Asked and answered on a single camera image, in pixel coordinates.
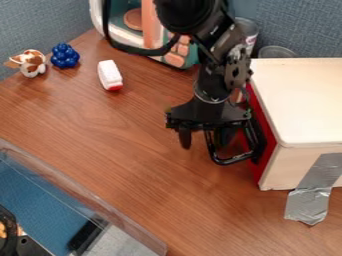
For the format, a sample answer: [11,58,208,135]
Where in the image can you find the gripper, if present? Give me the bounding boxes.
[164,94,254,151]

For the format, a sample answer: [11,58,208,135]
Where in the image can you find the drawer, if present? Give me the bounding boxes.
[203,82,281,186]

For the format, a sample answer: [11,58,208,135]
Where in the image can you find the cabinet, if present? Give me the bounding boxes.
[245,57,342,192]

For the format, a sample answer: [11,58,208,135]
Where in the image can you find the white and red toy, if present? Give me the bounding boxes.
[96,59,126,92]

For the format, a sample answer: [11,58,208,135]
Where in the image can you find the silver can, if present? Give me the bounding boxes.
[233,16,261,58]

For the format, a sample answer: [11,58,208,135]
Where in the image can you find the grey tape strip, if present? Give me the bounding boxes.
[283,152,342,227]

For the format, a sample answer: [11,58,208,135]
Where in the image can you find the toy microwave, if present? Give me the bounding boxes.
[88,0,202,70]

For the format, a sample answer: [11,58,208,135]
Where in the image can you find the blue toy grapes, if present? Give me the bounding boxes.
[49,42,82,70]

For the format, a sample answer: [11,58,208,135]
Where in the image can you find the brown and white plush dog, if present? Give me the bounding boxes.
[8,48,49,79]

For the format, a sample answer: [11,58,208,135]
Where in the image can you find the black cable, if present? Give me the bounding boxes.
[101,0,184,57]

